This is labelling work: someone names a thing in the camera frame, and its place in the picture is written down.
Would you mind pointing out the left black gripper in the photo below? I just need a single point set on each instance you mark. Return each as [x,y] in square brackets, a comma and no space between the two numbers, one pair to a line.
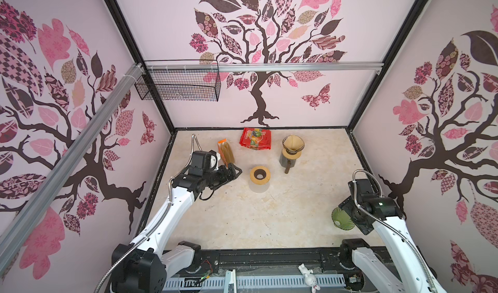
[225,177]

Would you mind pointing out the coffee filter paper box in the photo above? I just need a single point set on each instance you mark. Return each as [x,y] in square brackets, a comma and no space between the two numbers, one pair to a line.
[225,152]

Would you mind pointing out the frosted white glass pitcher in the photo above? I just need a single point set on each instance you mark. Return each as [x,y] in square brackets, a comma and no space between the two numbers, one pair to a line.
[259,188]

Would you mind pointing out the wooden dripper ring stand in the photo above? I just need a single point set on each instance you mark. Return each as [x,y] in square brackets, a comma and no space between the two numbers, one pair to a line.
[291,157]

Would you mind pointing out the brown paper coffee filter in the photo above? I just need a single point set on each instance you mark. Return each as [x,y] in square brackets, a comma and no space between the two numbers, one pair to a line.
[293,144]

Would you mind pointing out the green glass dripper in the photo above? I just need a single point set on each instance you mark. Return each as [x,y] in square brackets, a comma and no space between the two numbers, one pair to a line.
[342,220]

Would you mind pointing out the grey glass pitcher wooden handle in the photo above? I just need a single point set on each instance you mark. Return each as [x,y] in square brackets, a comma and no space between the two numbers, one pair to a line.
[287,163]

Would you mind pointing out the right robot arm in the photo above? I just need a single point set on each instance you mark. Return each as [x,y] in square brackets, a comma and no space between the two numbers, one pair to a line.
[370,211]

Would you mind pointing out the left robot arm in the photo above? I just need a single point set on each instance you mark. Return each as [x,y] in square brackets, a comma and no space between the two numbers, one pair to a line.
[143,265]

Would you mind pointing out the red snack bag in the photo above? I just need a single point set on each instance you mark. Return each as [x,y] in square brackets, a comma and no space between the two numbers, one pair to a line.
[256,139]

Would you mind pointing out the white toy figure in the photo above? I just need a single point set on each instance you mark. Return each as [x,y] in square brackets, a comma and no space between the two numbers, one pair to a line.
[309,278]

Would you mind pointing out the black wire basket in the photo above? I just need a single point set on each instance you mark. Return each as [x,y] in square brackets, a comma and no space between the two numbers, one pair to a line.
[180,80]

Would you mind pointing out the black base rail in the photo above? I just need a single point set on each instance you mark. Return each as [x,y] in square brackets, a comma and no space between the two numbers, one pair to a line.
[327,260]

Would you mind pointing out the white cable duct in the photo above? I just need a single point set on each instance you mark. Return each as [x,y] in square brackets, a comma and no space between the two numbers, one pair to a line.
[179,284]

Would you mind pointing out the aluminium bar back wall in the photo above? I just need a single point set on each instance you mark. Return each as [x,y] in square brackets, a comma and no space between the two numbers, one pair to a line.
[259,67]

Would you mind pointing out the aluminium bar wall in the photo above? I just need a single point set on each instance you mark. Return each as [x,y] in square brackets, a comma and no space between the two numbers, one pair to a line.
[26,220]
[259,67]

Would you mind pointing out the aluminium bar left wall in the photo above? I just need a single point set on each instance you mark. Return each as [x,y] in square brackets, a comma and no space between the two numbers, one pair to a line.
[26,220]

